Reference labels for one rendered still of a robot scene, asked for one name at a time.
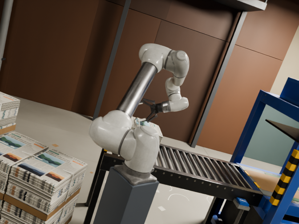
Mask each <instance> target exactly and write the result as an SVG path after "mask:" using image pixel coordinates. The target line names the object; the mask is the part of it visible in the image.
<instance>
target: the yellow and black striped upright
mask: <svg viewBox="0 0 299 224"><path fill-rule="evenodd" d="M298 163H299V150H296V149H294V150H293V152H292V155H291V156H290V158H289V160H288V163H287V164H286V167H285V169H284V171H283V173H282V175H281V177H280V179H279V181H278V183H277V185H276V187H275V189H274V191H273V193H272V195H271V198H270V200H269V201H270V202H271V204H272V205H276V206H278V204H279V202H280V200H281V198H282V196H283V194H284V192H285V190H286V187H287V185H288V183H289V181H290V179H291V177H292V175H293V173H294V171H295V169H296V167H297V165H298Z"/></svg>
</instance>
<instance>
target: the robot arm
mask: <svg viewBox="0 0 299 224"><path fill-rule="evenodd" d="M139 58H140V60H141V67H140V69H139V71H138V73H137V74H136V76H135V78H134V79H133V81H132V83H131V85H130V86H129V88H128V90H127V92H126V93H125V95H124V96H123V98H122V100H121V101H120V103H119V105H118V107H117V108H116V110H113V111H110V112H109V113H108V114H106V115H105V116H104V117H101V116H100V117H98V118H96V119H95V120H93V121H92V123H91V124H90V127H89V136H90V137H91V139H92V140H93V141H94V142H95V143H96V144H97V145H98V146H100V147H101V148H103V149H105V150H107V151H109V152H112V153H115V154H118V155H120V156H121V157H122V158H124V159H125V161H124V164H123V165H115V166H114V169H115V170H117V171H118V172H119V173H120V174H121V175H123V176H124V177H125V178H126V179H127V180H128V181H129V182H130V184H131V185H133V186H136V185H138V184H143V183H148V182H156V181H157V178H156V177H154V176H153V175H151V172H153V171H154V167H153V166H154V163H155V161H156V158H157V156H158V151H159V145H160V139H159V135H158V132H157V131H156V130H155V129H154V128H152V127H149V126H139V127H136V128H135V130H134V129H131V127H132V121H131V117H132V116H133V114H134V112H135V110H136V109H137V107H138V105H139V104H143V103H145V104H146V105H148V106H150V109H151V113H150V115H149V116H148V117H147V118H144V119H140V121H142V122H144V121H147V123H149V122H150V121H151V120H153V119H154V118H156V117H158V116H157V113H161V112H164V113H165V112H176V111H181V110H183V109H186V108H187V107H188V105H189V103H188V99H187V98H185V97H181V94H180V86H181V85H182V84H183V82H184V79H185V77H186V75H187V73H188V70H189V58H188V56H187V54H186V53H185V52H184V51H182V50H178V51H175V50H172V49H169V48H167V47H165V46H162V45H158V44H151V43H150V44H144V45H142V47H141V48H140V50H139ZM162 69H165V70H168V71H170V72H172V74H173V77H171V78H168V79H167V80H166V83H165V87H166V93H167V96H168V98H169V100H168V101H163V102H162V103H158V104H155V101H154V100H148V99H145V98H143V96H144V94H145V92H146V90H147V89H148V87H149V85H150V83H151V81H152V80H153V78H154V76H155V74H156V73H158V72H160V71H161V70H162ZM142 98H143V100H142ZM141 100H142V101H141ZM145 101H148V102H151V103H153V105H151V104H149V103H147V102H145ZM153 114H155V115H154V116H153V117H152V118H150V117H151V116H152V115H153ZM149 118H150V119H149Z"/></svg>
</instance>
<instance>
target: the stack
mask: <svg viewBox="0 0 299 224"><path fill-rule="evenodd" d="M87 166H88V164H86V163H84V162H83V161H81V160H79V159H76V158H74V157H72V156H70V155H68V154H65V153H63V152H60V151H58V150H55V149H53V148H50V149H49V147H48V146H46V145H45V144H43V143H41V142H38V141H36V140H34V139H32V138H29V137H27V136H25V135H23V134H20V133H17V132H13V131H10V132H7V133H4V134H1V135H0V192H1V193H3V194H5V193H6V195H8V196H10V197H12V198H14V199H16V200H18V201H20V202H22V203H24V204H26V205H28V206H30V207H32V208H34V209H36V210H38V211H40V212H42V213H44V214H46V215H47V216H48V214H50V213H51V212H52V211H53V210H55V209H56V208H57V207H58V206H60V205H61V204H62V203H63V202H64V201H66V200H67V199H68V198H69V197H70V196H71V195H72V194H74V193H75V192H76V191H77V190H78V189H80V187H81V185H82V181H83V179H84V176H85V172H86V168H87ZM78 196H79V194H77V195H76V196H75V197H74V198H72V199H71V200H70V201H69V202H68V203H67V204H66V205H65V206H64V207H62V208H61V209H60V210H59V211H58V212H56V213H55V214H54V215H53V216H52V217H51V218H49V219H48V220H47V221H44V220H42V219H40V218H38V217H36V216H34V215H32V214H30V213H28V212H26V211H24V210H22V209H20V208H18V207H16V206H14V205H12V204H10V203H8V202H6V201H4V200H1V199H0V224H65V223H66V221H67V220H68V219H69V218H70V217H71V216H72V214H73V211H74V209H75V205H76V202H77V199H78Z"/></svg>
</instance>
